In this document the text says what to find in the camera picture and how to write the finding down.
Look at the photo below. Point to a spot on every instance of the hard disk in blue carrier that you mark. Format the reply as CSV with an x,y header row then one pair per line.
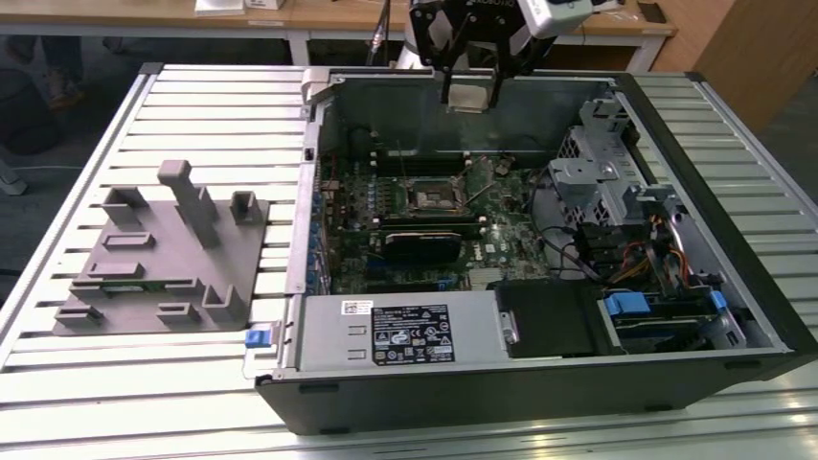
x,y
651,326

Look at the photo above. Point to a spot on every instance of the blue case latch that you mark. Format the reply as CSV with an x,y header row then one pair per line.
x,y
258,338

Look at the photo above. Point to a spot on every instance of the silver chipset heat sink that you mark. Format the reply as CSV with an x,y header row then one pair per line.
x,y
486,278

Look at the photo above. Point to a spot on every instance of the small white box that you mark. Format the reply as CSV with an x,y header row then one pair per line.
x,y
264,4

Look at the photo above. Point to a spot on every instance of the blue drive bay latch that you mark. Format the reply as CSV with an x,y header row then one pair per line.
x,y
717,302

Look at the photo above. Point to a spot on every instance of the small black desk object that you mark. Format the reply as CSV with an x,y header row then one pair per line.
x,y
651,12

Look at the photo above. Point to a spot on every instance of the silver metal drive cage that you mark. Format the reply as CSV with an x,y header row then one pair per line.
x,y
575,177

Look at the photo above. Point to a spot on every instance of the silver power supply unit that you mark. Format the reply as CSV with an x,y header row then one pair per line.
x,y
332,335

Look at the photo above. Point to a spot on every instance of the black graphics card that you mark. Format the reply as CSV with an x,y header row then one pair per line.
x,y
422,246

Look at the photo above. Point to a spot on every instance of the wooden cabinet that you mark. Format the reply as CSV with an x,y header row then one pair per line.
x,y
754,57

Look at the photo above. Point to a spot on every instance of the green RAM stick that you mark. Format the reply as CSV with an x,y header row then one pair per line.
x,y
143,286

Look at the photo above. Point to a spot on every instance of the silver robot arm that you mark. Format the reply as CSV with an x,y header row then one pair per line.
x,y
408,57

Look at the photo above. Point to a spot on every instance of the wooden desk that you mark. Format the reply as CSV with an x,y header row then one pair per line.
x,y
128,24

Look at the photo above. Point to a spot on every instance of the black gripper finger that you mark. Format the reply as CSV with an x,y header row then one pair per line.
x,y
539,50
419,38

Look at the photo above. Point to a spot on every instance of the grey case release latch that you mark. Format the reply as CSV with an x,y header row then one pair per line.
x,y
316,84

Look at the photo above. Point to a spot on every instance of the grey metal bracket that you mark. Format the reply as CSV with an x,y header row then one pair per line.
x,y
658,201

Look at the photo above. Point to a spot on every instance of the CPU socket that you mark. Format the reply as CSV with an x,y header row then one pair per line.
x,y
434,196

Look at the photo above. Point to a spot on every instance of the large white box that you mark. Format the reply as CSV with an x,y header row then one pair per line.
x,y
220,7

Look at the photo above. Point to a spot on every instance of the grey furniture foot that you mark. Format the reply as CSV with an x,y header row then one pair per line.
x,y
9,179

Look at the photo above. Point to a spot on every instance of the black plastic drive cover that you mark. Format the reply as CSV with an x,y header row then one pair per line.
x,y
550,316

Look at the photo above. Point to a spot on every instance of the black PC case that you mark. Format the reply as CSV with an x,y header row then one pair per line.
x,y
447,402

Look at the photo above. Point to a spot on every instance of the green motherboard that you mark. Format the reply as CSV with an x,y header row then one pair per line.
x,y
511,249

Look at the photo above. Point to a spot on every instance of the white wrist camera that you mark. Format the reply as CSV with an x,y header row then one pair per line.
x,y
555,19

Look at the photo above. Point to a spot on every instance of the thin locking lever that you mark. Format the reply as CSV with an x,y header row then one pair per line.
x,y
404,163

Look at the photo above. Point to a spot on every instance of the silver CPU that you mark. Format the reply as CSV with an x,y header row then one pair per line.
x,y
470,98

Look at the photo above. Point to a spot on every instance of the grey parts rack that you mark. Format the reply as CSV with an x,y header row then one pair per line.
x,y
166,287

